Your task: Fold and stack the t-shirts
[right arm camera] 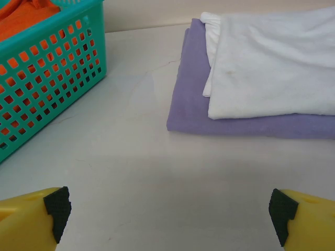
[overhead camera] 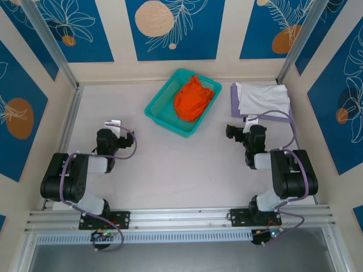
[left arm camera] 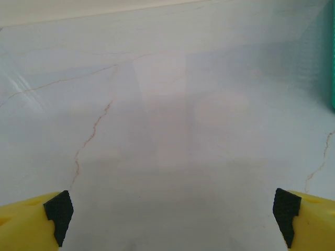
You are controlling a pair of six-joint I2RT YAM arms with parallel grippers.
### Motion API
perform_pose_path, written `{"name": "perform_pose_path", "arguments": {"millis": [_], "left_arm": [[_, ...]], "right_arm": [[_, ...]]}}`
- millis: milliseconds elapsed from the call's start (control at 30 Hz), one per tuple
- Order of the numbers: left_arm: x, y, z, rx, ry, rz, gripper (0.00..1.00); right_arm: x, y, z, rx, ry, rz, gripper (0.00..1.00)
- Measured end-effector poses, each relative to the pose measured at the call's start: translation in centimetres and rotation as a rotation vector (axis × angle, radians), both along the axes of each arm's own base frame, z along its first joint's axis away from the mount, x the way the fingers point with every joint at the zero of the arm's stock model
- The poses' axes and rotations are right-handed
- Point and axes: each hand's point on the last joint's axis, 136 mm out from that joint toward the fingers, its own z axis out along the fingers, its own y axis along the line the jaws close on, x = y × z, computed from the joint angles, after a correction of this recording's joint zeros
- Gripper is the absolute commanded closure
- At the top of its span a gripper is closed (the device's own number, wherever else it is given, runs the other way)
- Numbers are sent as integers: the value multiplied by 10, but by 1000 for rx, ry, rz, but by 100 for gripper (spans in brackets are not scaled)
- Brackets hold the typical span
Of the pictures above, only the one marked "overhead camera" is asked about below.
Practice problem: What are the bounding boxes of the teal plastic basket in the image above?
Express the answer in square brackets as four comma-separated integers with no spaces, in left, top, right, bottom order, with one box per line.
[144,69,223,139]

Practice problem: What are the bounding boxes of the orange t-shirt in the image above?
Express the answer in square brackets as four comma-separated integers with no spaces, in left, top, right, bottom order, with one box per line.
[173,74,214,124]

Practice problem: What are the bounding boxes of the lilac t-shirt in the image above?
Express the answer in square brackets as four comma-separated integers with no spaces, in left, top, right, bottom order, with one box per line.
[229,83,294,123]

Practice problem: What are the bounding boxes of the white t-shirt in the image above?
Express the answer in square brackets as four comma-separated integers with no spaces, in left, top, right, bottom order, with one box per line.
[233,82,292,117]

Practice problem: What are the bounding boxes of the small controller board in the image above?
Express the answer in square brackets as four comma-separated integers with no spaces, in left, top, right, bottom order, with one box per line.
[251,228,285,245]
[90,229,120,242]

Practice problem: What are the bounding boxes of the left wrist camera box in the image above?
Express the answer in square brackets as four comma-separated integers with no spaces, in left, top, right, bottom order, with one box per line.
[104,118,122,129]

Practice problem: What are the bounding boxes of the aluminium side rail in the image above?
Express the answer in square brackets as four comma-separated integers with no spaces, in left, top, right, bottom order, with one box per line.
[42,84,83,211]

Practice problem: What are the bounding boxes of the blue floral wall panel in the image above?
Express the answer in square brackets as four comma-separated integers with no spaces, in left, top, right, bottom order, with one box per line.
[239,0,315,60]
[0,39,49,182]
[294,0,348,77]
[125,0,226,61]
[35,0,115,63]
[307,28,363,176]
[0,0,60,82]

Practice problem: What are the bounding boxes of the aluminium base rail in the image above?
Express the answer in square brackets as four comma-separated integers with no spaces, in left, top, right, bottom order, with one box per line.
[24,204,338,232]

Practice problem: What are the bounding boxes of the white slotted cable duct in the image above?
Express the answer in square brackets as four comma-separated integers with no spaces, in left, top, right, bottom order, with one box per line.
[35,228,254,245]

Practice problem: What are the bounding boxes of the aluminium frame post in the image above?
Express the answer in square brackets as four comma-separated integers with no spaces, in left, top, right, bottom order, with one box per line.
[277,0,326,83]
[20,0,79,89]

